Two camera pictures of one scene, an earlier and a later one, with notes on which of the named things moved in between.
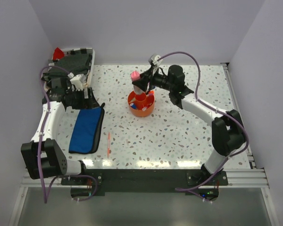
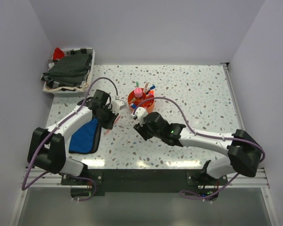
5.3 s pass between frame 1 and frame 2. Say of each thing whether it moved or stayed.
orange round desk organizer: stayed
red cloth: stayed
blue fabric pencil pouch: stayed
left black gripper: moved
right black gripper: moved
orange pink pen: moved
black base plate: stayed
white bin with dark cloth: stayed
